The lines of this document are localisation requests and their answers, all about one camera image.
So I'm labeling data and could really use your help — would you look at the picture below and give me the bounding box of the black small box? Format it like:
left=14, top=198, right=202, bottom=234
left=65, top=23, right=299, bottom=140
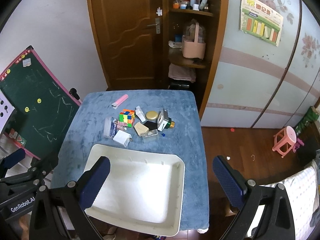
left=144, top=120, right=157, bottom=131

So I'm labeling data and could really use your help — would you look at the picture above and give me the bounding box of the white plastic tray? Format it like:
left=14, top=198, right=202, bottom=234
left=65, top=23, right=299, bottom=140
left=85, top=144, right=185, bottom=237

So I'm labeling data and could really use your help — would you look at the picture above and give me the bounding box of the clear plastic case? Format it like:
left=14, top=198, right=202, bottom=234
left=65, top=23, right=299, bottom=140
left=142, top=129, right=159, bottom=143

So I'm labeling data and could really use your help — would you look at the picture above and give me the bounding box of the white small box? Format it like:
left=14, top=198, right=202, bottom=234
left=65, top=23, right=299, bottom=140
left=135, top=106, right=146, bottom=122

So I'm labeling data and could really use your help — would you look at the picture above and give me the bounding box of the green chalkboard pink frame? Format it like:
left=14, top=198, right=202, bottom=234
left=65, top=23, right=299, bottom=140
left=1, top=46, right=80, bottom=159

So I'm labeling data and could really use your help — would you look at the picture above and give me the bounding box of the white sliding wardrobe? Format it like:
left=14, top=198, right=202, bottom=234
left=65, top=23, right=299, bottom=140
left=201, top=0, right=319, bottom=128

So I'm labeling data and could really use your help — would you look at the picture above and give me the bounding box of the pink plastic stool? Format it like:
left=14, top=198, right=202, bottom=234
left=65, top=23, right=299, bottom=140
left=272, top=126, right=297, bottom=158

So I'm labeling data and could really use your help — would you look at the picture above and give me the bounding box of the wooden corner shelf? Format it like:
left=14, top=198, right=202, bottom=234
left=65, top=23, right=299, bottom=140
left=163, top=0, right=229, bottom=116

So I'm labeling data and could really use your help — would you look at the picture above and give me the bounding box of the pink utility knife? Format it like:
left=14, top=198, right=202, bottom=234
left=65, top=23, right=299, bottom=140
left=112, top=94, right=129, bottom=109

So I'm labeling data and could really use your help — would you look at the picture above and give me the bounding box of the colourful rubik's cube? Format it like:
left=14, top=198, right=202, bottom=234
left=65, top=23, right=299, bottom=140
left=118, top=109, right=136, bottom=127

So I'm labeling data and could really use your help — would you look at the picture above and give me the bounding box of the gold round compact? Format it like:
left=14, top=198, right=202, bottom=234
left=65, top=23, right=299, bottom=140
left=145, top=111, right=159, bottom=121

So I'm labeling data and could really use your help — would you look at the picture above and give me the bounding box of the white square box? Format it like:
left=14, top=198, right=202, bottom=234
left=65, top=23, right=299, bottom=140
left=113, top=130, right=132, bottom=147

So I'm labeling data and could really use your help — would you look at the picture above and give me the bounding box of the brown wooden door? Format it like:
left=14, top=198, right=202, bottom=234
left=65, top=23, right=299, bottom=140
left=87, top=0, right=165, bottom=90

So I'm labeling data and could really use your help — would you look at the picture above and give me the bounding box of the silver digital camera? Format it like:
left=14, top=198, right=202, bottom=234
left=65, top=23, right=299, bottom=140
left=157, top=109, right=169, bottom=131

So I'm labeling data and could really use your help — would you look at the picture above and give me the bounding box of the wall calendar poster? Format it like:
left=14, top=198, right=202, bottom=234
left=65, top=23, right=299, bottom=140
left=240, top=0, right=284, bottom=47

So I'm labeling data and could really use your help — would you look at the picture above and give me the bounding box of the white striped pillow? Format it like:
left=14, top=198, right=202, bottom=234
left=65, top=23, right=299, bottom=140
left=246, top=159, right=320, bottom=240

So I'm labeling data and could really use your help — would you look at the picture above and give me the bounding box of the blue fuzzy table cloth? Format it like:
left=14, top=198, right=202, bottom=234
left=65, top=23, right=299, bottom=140
left=51, top=90, right=209, bottom=233

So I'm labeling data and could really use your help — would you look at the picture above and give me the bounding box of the blue photo card case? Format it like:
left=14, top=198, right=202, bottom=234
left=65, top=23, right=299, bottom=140
left=103, top=116, right=118, bottom=139

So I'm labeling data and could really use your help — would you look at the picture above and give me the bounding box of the pink storage basket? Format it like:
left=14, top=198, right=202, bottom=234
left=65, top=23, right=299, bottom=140
left=182, top=19, right=206, bottom=60

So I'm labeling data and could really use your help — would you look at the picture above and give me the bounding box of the green gold-capped bottle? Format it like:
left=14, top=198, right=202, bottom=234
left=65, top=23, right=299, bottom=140
left=165, top=118, right=175, bottom=129

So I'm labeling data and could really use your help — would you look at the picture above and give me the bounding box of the folded pink towel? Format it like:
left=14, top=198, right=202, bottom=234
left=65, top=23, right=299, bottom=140
left=168, top=64, right=196, bottom=82

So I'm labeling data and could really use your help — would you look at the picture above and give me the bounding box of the beige angular box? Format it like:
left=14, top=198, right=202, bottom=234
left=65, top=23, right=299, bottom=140
left=134, top=122, right=149, bottom=137

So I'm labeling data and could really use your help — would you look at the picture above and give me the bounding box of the silver door handle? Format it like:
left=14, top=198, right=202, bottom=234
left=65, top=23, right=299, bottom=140
left=147, top=18, right=161, bottom=34

